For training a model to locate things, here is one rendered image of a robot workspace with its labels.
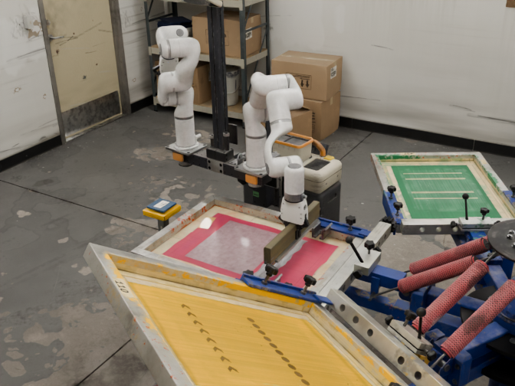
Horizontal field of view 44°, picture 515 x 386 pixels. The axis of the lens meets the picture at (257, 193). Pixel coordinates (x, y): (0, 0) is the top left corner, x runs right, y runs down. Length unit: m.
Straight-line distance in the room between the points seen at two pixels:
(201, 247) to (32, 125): 3.81
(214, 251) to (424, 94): 3.92
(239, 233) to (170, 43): 0.88
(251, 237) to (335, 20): 3.94
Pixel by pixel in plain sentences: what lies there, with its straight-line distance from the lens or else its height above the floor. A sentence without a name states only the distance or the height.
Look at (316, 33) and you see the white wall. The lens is 6.48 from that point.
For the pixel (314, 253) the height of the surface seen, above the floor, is 0.96.
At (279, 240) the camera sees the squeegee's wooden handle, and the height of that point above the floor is 1.14.
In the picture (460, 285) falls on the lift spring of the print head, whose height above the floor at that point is 1.21.
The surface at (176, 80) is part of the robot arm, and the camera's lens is 2.96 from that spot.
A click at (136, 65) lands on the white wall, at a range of 7.17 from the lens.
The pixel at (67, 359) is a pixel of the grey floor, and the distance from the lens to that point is 3.71.
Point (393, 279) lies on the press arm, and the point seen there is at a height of 1.04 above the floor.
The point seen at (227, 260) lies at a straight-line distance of 2.57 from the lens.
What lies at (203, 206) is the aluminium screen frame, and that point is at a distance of 2.91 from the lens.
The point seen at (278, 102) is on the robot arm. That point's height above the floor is 1.57.
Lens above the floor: 2.35
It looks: 27 degrees down
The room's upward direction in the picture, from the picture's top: 1 degrees counter-clockwise
